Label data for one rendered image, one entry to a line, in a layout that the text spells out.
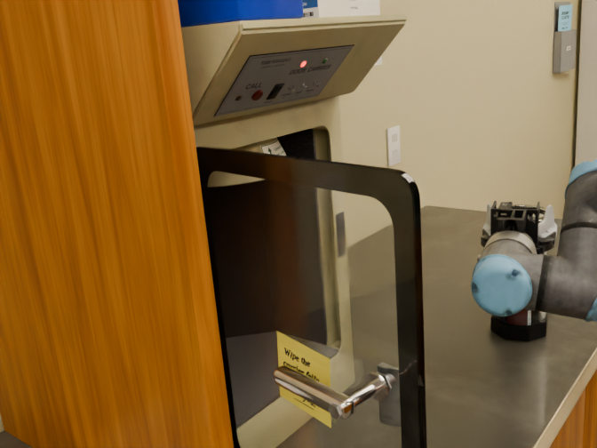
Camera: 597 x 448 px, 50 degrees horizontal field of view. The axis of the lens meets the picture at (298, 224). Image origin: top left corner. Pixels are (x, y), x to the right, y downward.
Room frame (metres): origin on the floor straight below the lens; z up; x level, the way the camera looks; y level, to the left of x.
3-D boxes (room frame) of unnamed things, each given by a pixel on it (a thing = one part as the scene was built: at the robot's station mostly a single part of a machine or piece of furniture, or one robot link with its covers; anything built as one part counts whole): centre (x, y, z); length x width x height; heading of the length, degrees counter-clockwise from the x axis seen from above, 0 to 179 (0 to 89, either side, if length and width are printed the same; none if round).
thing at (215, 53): (0.78, -0.02, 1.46); 0.32 x 0.11 x 0.10; 141
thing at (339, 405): (0.49, -0.01, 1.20); 0.10 x 0.05 x 0.03; 40
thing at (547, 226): (1.01, -0.42, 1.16); 0.09 x 0.03 x 0.06; 131
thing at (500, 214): (0.94, -0.33, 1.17); 0.12 x 0.08 x 0.09; 156
